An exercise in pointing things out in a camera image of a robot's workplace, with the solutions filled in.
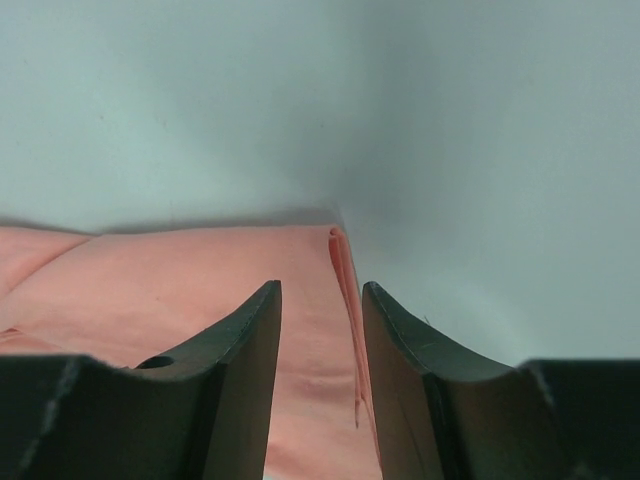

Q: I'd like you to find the salmon pink polo shirt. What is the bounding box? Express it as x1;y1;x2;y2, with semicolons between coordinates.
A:
1;225;381;479

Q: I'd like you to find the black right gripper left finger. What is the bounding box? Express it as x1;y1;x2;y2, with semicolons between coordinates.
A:
1;281;281;479

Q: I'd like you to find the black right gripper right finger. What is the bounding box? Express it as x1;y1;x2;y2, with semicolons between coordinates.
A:
362;282;639;479

